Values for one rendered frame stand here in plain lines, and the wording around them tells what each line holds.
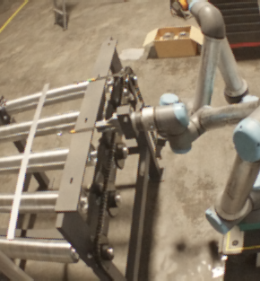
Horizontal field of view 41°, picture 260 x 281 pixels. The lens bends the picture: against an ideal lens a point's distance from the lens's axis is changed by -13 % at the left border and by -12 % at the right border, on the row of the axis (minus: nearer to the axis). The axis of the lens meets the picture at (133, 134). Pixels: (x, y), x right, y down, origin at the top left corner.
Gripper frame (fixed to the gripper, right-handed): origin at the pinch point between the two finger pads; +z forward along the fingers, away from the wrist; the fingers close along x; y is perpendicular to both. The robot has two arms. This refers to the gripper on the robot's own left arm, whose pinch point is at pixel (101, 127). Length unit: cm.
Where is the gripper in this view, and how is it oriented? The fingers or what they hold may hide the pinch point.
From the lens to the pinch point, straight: 156.1
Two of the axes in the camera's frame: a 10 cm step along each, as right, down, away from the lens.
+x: 2.7, 7.2, 6.4
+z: -9.6, 1.4, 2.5
